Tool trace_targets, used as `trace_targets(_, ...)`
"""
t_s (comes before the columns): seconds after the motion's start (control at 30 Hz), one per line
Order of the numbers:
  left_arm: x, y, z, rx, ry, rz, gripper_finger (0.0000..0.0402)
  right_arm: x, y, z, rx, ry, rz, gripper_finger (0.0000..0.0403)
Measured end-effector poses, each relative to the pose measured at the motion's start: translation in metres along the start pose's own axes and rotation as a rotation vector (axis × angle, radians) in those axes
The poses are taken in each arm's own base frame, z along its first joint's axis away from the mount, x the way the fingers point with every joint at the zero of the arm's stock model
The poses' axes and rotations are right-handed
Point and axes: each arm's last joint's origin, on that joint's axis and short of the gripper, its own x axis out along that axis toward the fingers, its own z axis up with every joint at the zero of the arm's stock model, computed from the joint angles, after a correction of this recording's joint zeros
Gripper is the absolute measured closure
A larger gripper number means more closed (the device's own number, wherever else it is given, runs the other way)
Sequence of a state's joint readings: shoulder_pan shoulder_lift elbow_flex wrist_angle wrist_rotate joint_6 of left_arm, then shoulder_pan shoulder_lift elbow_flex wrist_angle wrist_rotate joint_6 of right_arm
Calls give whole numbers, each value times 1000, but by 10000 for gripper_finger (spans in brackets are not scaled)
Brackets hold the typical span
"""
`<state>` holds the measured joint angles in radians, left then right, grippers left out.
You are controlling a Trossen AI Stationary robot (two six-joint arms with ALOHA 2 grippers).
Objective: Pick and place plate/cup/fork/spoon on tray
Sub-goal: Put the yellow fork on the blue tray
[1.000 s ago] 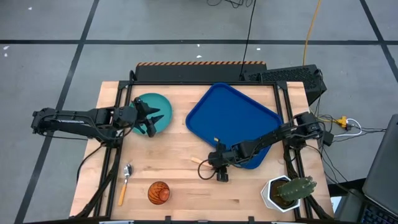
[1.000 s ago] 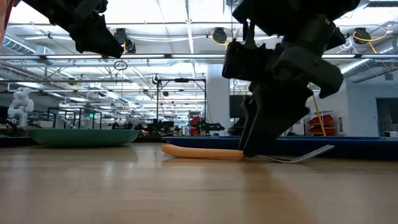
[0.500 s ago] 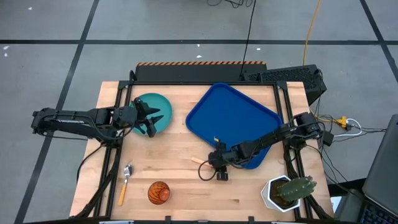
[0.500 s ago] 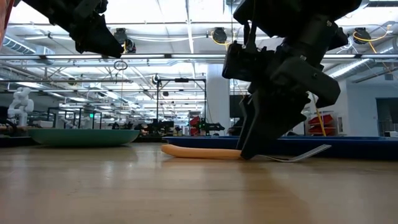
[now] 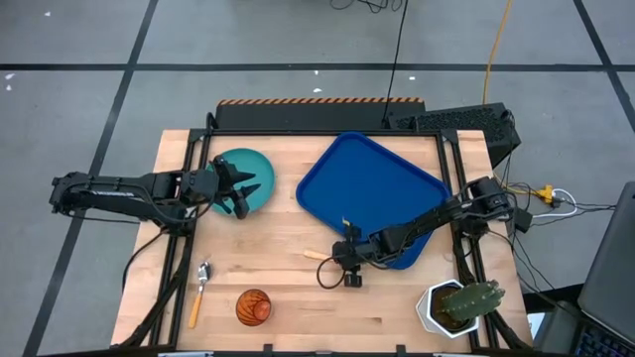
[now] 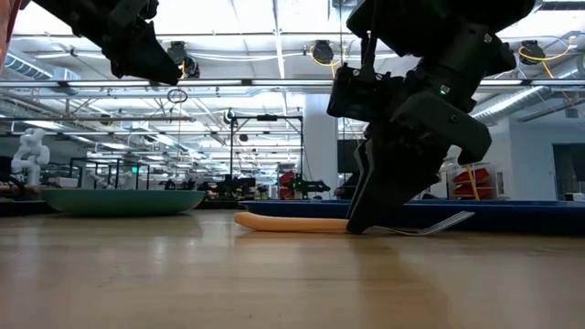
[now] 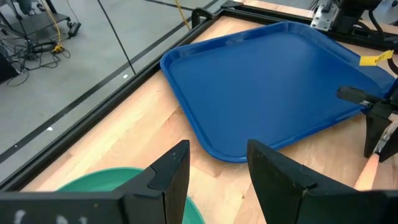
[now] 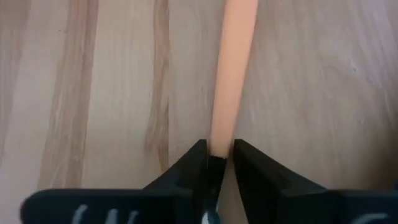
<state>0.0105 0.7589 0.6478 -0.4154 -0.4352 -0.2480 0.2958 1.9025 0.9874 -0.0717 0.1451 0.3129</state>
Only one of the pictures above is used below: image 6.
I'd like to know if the thick yellow hanging cable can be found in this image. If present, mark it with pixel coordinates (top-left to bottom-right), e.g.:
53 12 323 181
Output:
465 166 481 201

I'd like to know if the white pillar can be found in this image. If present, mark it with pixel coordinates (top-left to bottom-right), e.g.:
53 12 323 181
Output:
303 93 339 200

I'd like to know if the silver ventilation duct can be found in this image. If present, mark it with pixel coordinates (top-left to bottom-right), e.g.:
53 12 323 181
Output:
473 54 585 127
4 50 81 95

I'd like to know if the fork with orange handle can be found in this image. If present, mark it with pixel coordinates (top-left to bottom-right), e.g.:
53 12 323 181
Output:
233 210 475 237

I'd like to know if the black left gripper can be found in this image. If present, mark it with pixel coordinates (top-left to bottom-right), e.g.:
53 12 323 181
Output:
31 0 184 87

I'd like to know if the black monitor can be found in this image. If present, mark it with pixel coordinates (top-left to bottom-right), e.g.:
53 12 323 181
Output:
336 139 363 174

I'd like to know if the long ceiling light bar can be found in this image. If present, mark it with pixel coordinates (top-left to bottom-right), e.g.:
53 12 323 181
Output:
0 78 585 89

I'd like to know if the shelf with red bins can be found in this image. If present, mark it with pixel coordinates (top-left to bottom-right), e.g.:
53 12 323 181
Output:
452 166 495 201

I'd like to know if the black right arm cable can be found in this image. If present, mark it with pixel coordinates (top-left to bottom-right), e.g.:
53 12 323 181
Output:
359 27 380 70

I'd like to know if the red crate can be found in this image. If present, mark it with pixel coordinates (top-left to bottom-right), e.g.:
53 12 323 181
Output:
278 171 296 200

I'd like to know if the black ceiling cable reel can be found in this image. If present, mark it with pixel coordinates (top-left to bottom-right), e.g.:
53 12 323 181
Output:
165 40 189 66
182 55 201 80
519 39 547 66
312 39 335 65

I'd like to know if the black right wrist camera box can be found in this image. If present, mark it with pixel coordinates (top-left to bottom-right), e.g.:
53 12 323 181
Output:
326 63 406 122

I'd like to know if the teal plate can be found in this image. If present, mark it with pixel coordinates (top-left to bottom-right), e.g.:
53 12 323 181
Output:
40 188 207 217

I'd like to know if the black metal frame station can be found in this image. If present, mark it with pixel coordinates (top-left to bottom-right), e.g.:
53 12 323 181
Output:
229 114 305 193

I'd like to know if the blue tray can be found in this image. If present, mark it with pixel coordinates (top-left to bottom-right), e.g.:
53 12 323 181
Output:
238 199 585 234

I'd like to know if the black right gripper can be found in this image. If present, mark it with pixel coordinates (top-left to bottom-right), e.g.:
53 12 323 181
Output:
346 20 517 236

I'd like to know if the black workbench frame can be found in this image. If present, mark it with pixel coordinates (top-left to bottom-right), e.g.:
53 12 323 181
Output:
68 157 152 191

